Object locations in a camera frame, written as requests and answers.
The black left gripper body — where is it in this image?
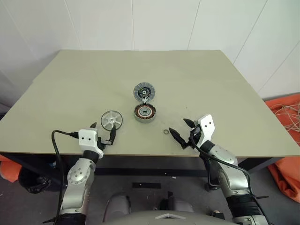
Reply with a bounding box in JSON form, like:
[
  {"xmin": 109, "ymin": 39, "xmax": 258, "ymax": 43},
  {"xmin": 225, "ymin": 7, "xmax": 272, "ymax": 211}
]
[{"xmin": 97, "ymin": 136, "xmax": 113, "ymax": 151}]

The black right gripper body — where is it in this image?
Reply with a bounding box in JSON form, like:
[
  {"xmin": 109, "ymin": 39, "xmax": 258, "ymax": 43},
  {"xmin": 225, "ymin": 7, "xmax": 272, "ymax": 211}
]
[{"xmin": 187, "ymin": 125, "xmax": 203, "ymax": 150}]

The silver round rotor cover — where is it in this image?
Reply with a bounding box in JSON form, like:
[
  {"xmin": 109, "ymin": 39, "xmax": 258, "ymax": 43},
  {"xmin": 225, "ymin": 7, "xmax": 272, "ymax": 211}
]
[{"xmin": 100, "ymin": 110, "xmax": 123, "ymax": 131}]

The motor housing with copper coils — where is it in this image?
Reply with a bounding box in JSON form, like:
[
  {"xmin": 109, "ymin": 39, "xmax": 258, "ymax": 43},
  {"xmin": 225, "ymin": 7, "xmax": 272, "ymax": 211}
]
[{"xmin": 133, "ymin": 104, "xmax": 157, "ymax": 123}]

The grey motor cover with circuit board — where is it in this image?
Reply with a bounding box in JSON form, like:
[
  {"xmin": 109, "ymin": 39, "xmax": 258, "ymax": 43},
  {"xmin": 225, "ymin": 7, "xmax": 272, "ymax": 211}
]
[{"xmin": 133, "ymin": 81, "xmax": 157, "ymax": 102}]

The black floor strip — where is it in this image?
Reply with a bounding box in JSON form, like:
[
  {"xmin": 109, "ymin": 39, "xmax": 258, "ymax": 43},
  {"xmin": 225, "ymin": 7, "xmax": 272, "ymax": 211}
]
[{"xmin": 132, "ymin": 182, "xmax": 162, "ymax": 189}]

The grey rounded shape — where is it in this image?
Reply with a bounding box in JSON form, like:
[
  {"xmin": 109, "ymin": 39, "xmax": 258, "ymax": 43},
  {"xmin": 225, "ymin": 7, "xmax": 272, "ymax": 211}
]
[
  {"xmin": 160, "ymin": 191, "xmax": 195, "ymax": 213},
  {"xmin": 104, "ymin": 192, "xmax": 132, "ymax": 215}
]

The black plastic bag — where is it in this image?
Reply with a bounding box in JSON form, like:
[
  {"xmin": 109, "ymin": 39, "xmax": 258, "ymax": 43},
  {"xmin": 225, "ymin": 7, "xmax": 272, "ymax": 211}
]
[{"xmin": 18, "ymin": 164, "xmax": 57, "ymax": 194}]

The silver robot torso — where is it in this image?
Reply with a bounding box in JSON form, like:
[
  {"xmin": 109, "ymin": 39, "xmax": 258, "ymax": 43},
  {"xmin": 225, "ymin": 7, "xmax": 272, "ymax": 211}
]
[{"xmin": 109, "ymin": 210, "xmax": 226, "ymax": 225}]

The orange fabric bag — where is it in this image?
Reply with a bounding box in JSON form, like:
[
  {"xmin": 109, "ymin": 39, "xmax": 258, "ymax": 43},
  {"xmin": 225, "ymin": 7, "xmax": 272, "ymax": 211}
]
[
  {"xmin": 264, "ymin": 96, "xmax": 300, "ymax": 198},
  {"xmin": 0, "ymin": 154, "xmax": 23, "ymax": 183}
]

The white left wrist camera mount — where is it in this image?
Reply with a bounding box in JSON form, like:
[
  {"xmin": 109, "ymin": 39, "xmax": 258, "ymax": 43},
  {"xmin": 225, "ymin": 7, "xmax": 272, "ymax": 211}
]
[{"xmin": 78, "ymin": 128, "xmax": 105, "ymax": 160}]

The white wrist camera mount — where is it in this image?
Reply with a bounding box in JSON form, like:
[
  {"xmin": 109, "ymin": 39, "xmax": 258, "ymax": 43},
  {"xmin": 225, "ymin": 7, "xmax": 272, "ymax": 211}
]
[
  {"xmin": 193, "ymin": 114, "xmax": 216, "ymax": 147},
  {"xmin": 78, "ymin": 128, "xmax": 105, "ymax": 160}
]

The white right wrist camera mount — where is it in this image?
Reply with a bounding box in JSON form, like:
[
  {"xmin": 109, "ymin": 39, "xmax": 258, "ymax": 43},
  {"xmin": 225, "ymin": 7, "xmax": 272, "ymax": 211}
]
[{"xmin": 193, "ymin": 114, "xmax": 216, "ymax": 147}]

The table with dark frame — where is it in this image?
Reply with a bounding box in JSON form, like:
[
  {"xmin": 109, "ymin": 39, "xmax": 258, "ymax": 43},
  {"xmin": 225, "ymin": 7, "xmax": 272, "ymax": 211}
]
[{"xmin": 0, "ymin": 49, "xmax": 300, "ymax": 192}]

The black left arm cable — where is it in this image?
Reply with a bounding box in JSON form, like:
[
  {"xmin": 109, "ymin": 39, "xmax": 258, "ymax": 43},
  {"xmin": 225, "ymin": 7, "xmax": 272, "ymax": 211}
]
[{"xmin": 43, "ymin": 130, "xmax": 80, "ymax": 225}]

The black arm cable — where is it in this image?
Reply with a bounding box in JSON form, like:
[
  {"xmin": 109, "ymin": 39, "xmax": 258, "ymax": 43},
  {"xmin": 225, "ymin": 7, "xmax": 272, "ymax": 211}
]
[
  {"xmin": 43, "ymin": 130, "xmax": 80, "ymax": 225},
  {"xmin": 189, "ymin": 132, "xmax": 256, "ymax": 199}
]

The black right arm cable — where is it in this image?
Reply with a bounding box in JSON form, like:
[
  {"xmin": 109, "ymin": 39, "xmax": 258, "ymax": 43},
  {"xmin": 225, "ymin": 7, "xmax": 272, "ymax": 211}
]
[{"xmin": 189, "ymin": 132, "xmax": 256, "ymax": 199}]

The white cord tangle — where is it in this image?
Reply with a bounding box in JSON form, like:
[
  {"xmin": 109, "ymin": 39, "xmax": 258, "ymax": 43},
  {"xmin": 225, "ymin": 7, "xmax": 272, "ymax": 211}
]
[{"xmin": 269, "ymin": 98, "xmax": 300, "ymax": 135}]

